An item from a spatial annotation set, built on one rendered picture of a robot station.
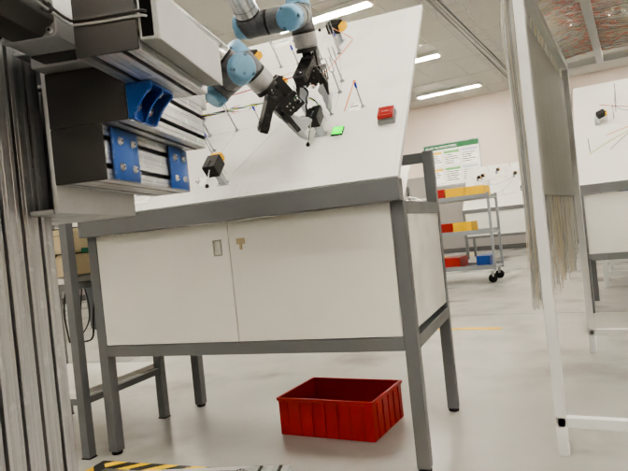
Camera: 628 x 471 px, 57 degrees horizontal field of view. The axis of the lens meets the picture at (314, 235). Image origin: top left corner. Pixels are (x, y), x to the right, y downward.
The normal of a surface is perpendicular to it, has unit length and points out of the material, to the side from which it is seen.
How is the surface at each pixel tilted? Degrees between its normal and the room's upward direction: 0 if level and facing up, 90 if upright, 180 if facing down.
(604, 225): 90
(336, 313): 90
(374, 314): 90
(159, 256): 90
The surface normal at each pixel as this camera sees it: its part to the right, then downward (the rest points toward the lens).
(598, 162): -0.44, -0.60
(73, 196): 0.98, -0.10
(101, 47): -0.15, 0.02
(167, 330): -0.37, 0.04
